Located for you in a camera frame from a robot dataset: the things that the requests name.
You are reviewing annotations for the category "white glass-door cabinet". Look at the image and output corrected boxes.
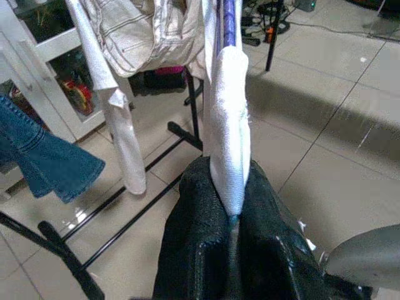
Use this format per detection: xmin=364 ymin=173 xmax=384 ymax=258
xmin=0 ymin=0 xmax=107 ymax=201

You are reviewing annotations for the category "plain white shirt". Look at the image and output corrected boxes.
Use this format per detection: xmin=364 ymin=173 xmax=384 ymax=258
xmin=65 ymin=0 xmax=148 ymax=195

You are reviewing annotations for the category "cream jacket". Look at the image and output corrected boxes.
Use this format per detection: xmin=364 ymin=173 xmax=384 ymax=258
xmin=79 ymin=0 xmax=207 ymax=79

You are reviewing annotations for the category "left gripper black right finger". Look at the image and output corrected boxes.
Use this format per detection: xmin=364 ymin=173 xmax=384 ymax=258
xmin=237 ymin=159 xmax=344 ymax=300

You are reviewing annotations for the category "black clothes rack silver rail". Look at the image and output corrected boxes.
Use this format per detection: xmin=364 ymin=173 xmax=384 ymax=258
xmin=0 ymin=67 xmax=204 ymax=300

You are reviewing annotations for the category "purple plastic clothes hanger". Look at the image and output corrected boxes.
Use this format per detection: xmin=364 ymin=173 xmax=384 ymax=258
xmin=221 ymin=0 xmax=238 ymax=49

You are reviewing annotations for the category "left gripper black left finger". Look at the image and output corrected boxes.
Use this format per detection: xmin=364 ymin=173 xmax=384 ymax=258
xmin=152 ymin=156 xmax=238 ymax=300

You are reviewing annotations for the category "white t-shirt dark print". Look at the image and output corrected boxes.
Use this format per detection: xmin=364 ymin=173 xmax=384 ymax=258
xmin=199 ymin=0 xmax=253 ymax=216

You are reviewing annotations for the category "black metal stand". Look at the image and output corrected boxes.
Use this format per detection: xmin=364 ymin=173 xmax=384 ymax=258
xmin=240 ymin=0 xmax=291 ymax=72

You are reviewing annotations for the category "blue denim garment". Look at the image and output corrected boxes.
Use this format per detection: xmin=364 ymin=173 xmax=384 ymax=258
xmin=0 ymin=93 xmax=106 ymax=204

